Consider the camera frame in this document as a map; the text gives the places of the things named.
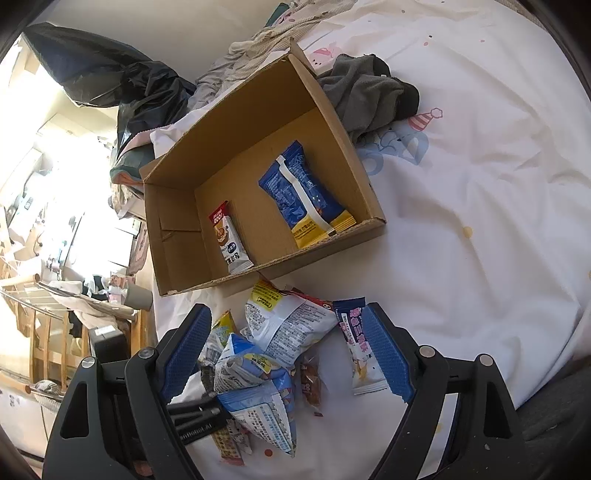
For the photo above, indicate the white and yellow snack bag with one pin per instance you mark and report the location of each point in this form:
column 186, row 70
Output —
column 286, row 323

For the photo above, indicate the small yellow snack packet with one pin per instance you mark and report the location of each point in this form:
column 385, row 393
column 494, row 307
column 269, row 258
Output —
column 224, row 325

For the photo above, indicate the blue and yellow snack packet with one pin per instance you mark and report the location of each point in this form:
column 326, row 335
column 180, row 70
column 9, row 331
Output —
column 295, row 184

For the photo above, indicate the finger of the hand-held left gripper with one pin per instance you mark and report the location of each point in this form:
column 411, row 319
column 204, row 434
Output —
column 194, row 410

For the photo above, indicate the grey cup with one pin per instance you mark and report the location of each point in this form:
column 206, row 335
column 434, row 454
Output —
column 138, row 297

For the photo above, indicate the red-topped snack bar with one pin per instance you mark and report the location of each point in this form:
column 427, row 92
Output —
column 226, row 235

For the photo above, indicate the white printed bed sheet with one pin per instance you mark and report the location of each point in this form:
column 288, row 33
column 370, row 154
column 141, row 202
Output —
column 461, row 161

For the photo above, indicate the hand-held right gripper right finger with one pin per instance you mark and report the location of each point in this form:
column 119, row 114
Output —
column 385, row 355

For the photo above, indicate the black box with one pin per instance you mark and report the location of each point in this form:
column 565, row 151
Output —
column 108, row 344

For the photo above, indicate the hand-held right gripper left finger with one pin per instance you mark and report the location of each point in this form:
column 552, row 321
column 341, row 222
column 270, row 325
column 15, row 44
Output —
column 184, row 355

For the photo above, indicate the teal cushion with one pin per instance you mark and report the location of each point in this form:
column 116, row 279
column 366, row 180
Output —
column 129, row 161

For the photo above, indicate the wooden rack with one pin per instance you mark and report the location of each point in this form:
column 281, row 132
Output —
column 27, row 280

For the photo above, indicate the blue and white snack bag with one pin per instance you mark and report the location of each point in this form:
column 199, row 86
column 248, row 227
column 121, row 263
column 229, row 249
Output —
column 258, row 406

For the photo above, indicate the brown cardboard box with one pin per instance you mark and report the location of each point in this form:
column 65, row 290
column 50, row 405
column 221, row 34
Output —
column 184, row 184

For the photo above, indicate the black plastic bag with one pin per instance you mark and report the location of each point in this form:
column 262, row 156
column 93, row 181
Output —
column 115, row 69

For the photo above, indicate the clear twisted pastry packet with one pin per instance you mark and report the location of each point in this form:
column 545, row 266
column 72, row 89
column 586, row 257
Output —
column 311, row 383

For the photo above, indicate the beige checked cloth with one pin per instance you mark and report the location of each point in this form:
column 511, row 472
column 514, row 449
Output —
column 231, row 64

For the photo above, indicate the purple and pink snack bar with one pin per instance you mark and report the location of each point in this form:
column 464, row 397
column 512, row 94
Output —
column 355, row 350

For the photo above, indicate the grey cloth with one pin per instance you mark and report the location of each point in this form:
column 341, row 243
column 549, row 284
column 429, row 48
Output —
column 364, row 97

